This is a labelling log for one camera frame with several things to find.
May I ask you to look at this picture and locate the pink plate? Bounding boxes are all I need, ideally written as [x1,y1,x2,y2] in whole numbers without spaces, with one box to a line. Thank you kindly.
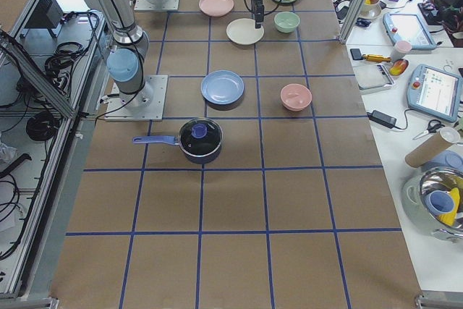
[198,0,234,17]

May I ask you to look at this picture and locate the blue plate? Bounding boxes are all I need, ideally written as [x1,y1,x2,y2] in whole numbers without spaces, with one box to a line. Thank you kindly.
[200,70,245,105]

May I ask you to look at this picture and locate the green bowl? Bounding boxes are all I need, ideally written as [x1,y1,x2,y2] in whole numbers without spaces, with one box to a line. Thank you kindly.
[273,12,300,33]

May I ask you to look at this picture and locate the cream white plate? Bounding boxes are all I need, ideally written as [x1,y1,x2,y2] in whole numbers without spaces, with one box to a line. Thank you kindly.
[226,18,265,46]

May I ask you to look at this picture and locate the pink bowl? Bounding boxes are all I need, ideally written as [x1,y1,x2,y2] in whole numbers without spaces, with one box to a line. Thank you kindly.
[280,83,313,111]

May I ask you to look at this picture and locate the black smartphone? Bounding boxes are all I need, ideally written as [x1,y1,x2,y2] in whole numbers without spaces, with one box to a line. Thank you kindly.
[349,48,363,61]

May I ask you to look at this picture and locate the white bowl with fruit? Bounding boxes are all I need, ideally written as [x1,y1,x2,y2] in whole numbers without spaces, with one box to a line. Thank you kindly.
[360,0,380,18]

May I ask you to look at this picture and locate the silver kitchen scale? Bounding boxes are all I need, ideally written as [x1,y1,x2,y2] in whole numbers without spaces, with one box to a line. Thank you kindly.
[353,64,395,94]

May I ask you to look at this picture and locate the white paper cup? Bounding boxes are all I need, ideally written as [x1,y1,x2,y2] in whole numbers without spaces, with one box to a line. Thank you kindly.
[390,40,412,62]

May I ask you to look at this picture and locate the blue saucepan with lid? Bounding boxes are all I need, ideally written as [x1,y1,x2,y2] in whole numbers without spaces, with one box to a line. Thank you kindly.
[132,117,223,164]

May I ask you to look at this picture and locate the upper teach pendant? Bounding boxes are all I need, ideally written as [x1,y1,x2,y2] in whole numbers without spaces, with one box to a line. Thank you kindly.
[382,12,437,51]

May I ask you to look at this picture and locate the teach pendant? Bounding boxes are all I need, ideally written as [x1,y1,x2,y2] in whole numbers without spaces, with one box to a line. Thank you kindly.
[407,64,462,122]
[382,12,437,51]

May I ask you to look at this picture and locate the toy mango fruit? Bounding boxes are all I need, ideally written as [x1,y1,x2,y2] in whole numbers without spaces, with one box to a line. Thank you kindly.
[388,59,409,77]

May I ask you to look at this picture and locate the black power adapter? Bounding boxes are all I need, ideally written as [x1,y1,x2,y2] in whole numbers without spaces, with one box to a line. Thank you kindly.
[367,110,396,129]

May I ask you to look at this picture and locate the lower teach pendant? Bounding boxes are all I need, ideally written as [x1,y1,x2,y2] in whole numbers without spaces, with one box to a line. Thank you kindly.
[407,64,462,122]

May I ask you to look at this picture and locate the black control box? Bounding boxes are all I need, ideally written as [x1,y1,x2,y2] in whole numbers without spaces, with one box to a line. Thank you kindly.
[20,0,63,38]

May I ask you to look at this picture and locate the scissors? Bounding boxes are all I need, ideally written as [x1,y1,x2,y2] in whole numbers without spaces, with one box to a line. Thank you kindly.
[413,119,445,140]

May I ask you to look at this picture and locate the cardboard tube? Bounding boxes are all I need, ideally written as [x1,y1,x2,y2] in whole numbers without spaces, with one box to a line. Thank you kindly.
[404,127,461,168]

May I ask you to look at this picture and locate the steel mixing bowl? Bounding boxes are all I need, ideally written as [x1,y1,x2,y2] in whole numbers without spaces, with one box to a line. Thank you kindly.
[402,167,462,242]

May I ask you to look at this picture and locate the blue cup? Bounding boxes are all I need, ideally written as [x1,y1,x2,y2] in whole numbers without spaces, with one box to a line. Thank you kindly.
[424,190,454,216]

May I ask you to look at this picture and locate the aluminium frame post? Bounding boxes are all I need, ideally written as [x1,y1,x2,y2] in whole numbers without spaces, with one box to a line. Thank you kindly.
[338,0,380,43]

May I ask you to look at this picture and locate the yellow handled screwdriver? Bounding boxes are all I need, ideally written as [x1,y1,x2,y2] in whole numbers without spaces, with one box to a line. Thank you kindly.
[362,54,391,63]

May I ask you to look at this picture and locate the black cable bundle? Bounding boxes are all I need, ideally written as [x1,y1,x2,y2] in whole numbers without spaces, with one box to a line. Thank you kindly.
[43,41,88,88]

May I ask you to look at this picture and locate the aluminium side frame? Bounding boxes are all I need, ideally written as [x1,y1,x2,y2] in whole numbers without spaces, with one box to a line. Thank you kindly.
[1,0,105,301]

